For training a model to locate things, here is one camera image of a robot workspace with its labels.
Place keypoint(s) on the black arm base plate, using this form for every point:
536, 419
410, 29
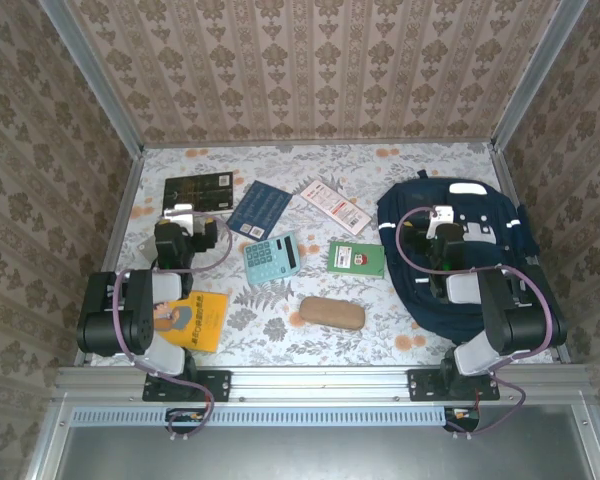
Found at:
215, 385
422, 385

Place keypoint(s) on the grey metal panel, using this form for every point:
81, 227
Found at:
330, 455

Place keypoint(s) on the yellow book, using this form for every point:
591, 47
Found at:
205, 320

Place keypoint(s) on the brown cork glasses case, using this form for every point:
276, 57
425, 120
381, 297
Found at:
332, 312

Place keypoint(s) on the black book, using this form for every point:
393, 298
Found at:
197, 192

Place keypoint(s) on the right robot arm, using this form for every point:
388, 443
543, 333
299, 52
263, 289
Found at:
525, 325

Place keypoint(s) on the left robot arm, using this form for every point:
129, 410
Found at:
105, 320

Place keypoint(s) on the teal calculator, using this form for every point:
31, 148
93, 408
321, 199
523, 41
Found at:
272, 257

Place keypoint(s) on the green notebook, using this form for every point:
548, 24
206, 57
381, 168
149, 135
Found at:
356, 260

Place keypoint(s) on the aluminium frame post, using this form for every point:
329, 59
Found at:
95, 85
535, 70

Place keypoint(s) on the aluminium table side rail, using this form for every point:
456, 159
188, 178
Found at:
502, 170
125, 210

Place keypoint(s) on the white and red packet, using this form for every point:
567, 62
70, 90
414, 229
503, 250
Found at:
336, 206

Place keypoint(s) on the thin aluminium table rail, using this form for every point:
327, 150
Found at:
260, 142

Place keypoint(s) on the navy blue backpack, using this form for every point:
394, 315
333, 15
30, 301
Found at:
405, 300

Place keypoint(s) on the wide aluminium frame rail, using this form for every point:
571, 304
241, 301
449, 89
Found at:
320, 382

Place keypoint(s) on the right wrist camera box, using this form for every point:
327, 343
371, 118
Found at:
441, 219

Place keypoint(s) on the blue book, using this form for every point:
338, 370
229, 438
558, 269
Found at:
260, 210

